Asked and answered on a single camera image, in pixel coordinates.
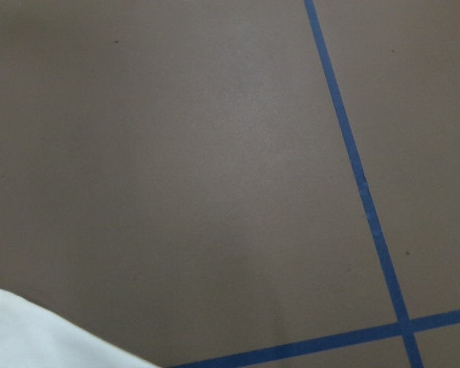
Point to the white long-sleeve printed shirt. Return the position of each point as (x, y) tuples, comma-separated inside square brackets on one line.
[(32, 336)]

